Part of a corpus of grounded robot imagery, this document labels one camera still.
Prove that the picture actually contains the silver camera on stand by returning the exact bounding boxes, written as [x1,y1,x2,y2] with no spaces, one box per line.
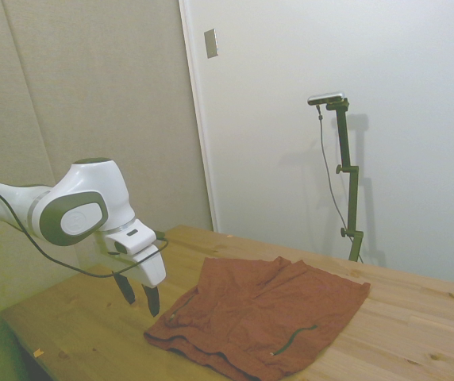
[306,90,347,106]

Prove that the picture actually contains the rust red shorts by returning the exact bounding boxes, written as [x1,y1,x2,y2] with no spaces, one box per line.
[143,256,372,378]

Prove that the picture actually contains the dark camera stand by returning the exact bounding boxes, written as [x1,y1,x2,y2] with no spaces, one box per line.
[325,98,365,263]

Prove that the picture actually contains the white door frame trim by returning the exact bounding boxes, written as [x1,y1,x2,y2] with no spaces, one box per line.
[177,0,221,234]

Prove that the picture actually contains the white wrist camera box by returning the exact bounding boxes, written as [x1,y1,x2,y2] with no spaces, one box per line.
[103,219,160,258]

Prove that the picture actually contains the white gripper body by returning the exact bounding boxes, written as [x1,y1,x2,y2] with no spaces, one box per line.
[110,244,167,289]

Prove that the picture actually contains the grey wall switch plate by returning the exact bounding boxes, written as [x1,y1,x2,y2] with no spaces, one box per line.
[203,28,221,60]

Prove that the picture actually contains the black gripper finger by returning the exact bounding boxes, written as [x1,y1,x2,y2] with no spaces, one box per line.
[140,283,162,318]
[113,273,137,306]

